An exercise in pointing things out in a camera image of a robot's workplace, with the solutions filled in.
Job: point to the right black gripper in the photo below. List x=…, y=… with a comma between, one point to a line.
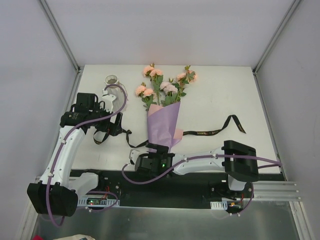
x=155, y=149

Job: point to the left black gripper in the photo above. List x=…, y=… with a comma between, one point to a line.
x=114, y=126

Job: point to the black printed ribbon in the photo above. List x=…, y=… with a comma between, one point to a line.
x=185, y=133

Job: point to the pink wrapping paper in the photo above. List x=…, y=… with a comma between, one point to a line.
x=177, y=137

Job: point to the purple wrapping paper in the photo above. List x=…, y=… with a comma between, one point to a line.
x=163, y=127

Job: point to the pink artificial flower bunch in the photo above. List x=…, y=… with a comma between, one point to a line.
x=163, y=92

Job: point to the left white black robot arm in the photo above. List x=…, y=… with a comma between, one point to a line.
x=54, y=193

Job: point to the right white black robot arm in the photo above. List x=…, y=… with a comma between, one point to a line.
x=233, y=158

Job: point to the white ribbed ceramic vase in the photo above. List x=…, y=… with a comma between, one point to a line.
x=112, y=81

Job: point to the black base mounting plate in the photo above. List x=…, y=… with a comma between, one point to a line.
x=190, y=191

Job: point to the beige cloth bag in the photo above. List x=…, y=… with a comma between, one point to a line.
x=76, y=237

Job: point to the red cloth item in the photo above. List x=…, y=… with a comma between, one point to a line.
x=37, y=237

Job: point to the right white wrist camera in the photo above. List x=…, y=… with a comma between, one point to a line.
x=133, y=156

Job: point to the left white cable duct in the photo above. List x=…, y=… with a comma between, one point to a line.
x=97, y=202

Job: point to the white cable duct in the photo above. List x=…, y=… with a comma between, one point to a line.
x=219, y=205
x=97, y=202

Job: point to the right white cable duct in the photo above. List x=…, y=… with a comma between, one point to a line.
x=219, y=205

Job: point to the aluminium front rail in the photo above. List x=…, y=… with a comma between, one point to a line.
x=276, y=191

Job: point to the right aluminium frame post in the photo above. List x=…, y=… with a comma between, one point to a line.
x=277, y=34

